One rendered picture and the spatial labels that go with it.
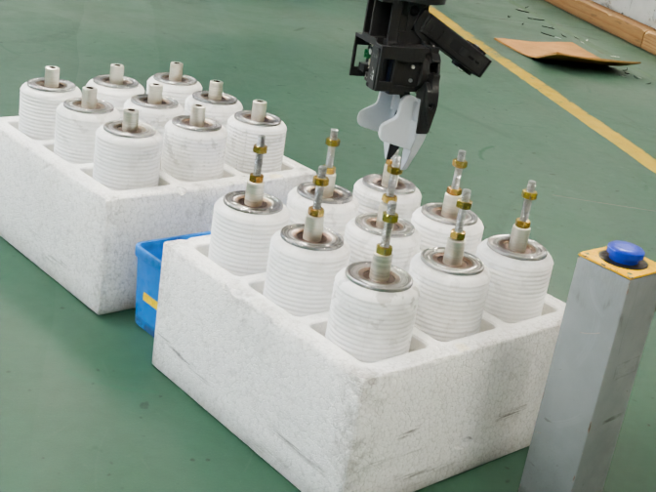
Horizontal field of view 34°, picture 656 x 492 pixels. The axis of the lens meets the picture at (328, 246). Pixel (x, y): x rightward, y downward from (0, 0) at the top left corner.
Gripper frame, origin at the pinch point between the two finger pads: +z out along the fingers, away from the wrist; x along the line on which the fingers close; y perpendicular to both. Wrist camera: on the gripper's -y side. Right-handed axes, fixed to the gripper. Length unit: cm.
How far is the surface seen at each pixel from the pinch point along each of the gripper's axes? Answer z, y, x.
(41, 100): 11, 32, -56
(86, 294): 33, 29, -32
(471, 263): 9.3, -4.7, 12.3
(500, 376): 21.7, -8.2, 17.8
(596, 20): 32, -269, -294
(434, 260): 9.3, -0.3, 11.0
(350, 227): 9.8, 5.1, -0.5
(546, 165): 35, -99, -95
